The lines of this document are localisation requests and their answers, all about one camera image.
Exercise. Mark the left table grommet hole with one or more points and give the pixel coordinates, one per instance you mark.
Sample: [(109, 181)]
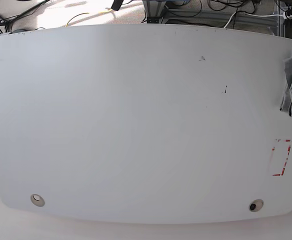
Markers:
[(37, 200)]

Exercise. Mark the table grommet hole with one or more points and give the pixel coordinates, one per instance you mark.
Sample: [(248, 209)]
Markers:
[(256, 205), (37, 200)]

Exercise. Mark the right table grommet hole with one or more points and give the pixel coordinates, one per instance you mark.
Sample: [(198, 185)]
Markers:
[(256, 205)]

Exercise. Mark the red tape rectangle marker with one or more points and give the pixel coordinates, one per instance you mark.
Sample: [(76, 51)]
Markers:
[(279, 157)]

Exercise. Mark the black tripod legs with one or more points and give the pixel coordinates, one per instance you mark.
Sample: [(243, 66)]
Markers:
[(8, 22)]

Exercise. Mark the aluminium frame stand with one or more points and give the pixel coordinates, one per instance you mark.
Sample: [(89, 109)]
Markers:
[(155, 11)]

